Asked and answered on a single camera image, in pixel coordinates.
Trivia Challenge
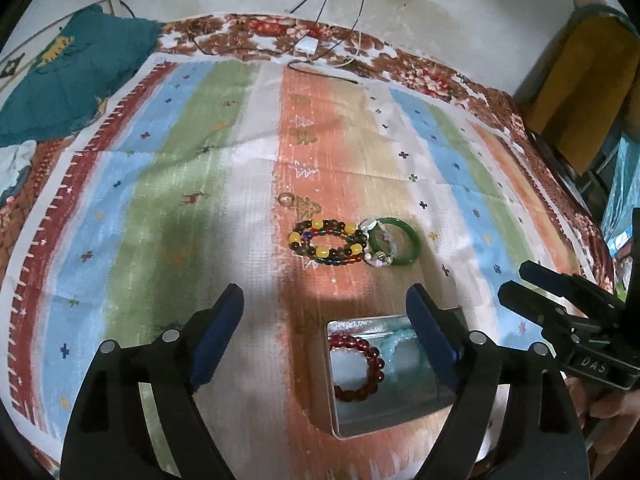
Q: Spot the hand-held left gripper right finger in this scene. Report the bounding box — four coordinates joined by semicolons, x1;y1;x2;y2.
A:
405;283;591;480

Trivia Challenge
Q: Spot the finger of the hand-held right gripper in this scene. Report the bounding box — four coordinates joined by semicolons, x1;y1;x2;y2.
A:
498;281;571;333
519;260;626;316

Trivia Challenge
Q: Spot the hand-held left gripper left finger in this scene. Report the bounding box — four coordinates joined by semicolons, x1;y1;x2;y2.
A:
60;282;246;480

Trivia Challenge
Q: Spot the metal tin box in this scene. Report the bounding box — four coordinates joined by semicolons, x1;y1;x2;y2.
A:
326;314;463;438

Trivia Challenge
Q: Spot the white charm bracelet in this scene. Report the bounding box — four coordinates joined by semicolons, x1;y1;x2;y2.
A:
361;219;397;267

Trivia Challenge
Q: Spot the green jade bangle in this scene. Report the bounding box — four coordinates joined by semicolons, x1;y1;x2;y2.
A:
367;216;418;267

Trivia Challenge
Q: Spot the yellow and brown bead bracelet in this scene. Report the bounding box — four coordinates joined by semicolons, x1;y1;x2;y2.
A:
288;218;363;260

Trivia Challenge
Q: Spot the person's right hand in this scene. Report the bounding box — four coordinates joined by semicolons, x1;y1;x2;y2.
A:
567;376;640;431

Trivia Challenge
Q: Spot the blue cloth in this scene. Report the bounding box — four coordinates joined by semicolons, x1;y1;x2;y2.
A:
600;135;640;266

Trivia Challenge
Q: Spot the striped colourful mat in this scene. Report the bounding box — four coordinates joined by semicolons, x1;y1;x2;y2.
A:
0;57;613;466

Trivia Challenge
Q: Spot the white crumpled cloth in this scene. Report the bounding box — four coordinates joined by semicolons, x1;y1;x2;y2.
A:
0;140;40;203

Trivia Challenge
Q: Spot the teal printed pillow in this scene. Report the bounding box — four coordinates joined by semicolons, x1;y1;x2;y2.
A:
0;4;161;146

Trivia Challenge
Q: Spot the light blue bead bracelet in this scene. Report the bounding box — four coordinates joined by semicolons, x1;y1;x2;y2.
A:
380;326;426;363

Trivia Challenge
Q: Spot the red bead bracelet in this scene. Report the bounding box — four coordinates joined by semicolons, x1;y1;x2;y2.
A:
328;335;386;403

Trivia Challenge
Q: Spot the white cable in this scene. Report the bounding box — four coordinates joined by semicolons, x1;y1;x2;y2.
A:
320;0;367;68

